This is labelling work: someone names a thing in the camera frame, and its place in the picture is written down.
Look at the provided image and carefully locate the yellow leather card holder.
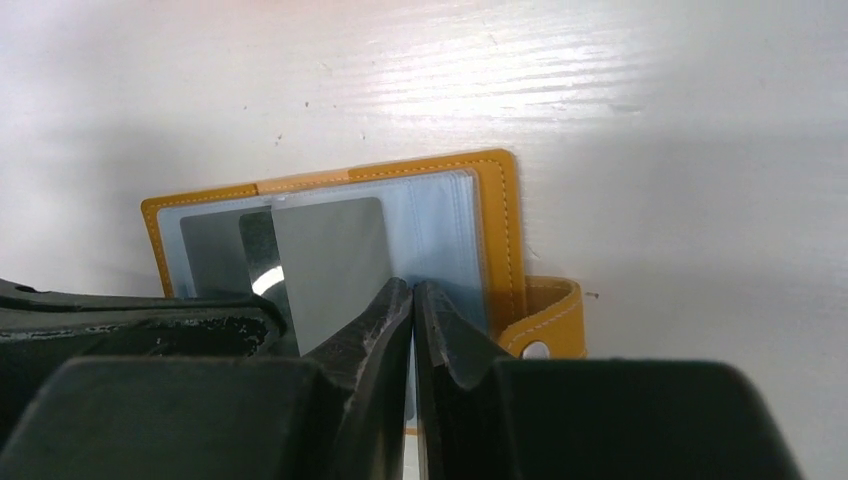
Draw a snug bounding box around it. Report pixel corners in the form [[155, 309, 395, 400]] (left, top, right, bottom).
[[141, 149, 587, 359]]

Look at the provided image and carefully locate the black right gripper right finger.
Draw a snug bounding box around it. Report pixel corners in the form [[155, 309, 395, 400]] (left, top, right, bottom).
[[413, 282, 802, 479]]

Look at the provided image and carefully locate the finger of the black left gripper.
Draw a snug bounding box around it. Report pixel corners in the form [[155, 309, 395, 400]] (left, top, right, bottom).
[[1, 280, 296, 437]]

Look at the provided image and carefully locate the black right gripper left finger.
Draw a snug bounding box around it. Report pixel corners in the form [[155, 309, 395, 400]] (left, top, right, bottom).
[[1, 278, 412, 479]]

